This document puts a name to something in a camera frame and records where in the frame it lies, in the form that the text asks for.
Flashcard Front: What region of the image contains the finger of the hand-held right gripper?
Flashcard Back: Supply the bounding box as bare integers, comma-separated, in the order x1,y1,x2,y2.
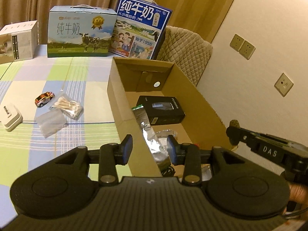
226,126,259,153

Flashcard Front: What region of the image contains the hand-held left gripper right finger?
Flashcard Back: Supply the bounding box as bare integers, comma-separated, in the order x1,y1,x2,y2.
167,135,244,186

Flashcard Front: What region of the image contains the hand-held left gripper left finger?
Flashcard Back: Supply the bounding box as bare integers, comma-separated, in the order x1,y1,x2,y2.
56,134,133,186

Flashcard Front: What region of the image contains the dark fuzzy ball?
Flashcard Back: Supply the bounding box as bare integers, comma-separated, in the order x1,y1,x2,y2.
228,119,240,147

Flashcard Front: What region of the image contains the silver foil bag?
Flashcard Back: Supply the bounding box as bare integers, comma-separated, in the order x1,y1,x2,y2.
131,105,172,170

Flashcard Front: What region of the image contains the black product box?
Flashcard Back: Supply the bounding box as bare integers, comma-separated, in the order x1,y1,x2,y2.
136,96,186,126

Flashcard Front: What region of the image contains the brown cardboard box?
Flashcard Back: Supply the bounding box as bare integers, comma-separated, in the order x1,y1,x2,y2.
107,56,237,177

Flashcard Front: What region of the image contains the bag of cotton swabs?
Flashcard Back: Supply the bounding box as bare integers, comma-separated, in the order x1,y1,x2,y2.
49,93,84,121

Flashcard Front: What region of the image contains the clear plastic bag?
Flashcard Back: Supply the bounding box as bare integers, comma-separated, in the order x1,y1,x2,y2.
35,109,66,139

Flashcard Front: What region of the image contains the small toy car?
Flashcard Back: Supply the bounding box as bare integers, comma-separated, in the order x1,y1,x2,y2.
35,91,55,107

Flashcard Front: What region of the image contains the white plastic case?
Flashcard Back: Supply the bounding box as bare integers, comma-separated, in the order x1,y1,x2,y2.
0,103,23,132

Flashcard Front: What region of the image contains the person's right hand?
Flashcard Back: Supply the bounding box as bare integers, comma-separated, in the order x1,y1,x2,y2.
287,183,308,206

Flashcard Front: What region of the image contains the checked tablecloth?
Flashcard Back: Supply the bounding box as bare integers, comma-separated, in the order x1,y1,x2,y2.
0,44,135,222

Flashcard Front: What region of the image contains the chair with quilted cover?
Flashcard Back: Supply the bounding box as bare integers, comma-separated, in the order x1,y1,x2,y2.
156,25,213,87

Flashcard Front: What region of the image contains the dark blue milk carton box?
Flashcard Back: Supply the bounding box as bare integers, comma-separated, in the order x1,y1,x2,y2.
108,0,173,60

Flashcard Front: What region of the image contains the light blue milk carton box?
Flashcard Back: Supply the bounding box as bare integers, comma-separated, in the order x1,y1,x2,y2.
47,4,117,58

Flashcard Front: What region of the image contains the wooden door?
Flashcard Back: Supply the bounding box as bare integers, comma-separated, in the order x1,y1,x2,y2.
154,0,243,42

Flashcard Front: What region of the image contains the white and brown product box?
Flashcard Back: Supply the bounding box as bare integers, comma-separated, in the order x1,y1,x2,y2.
0,20,39,64

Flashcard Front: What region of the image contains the beige wall socket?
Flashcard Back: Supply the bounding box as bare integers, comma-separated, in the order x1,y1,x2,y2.
239,40,256,60
230,34,245,52
274,73,294,97

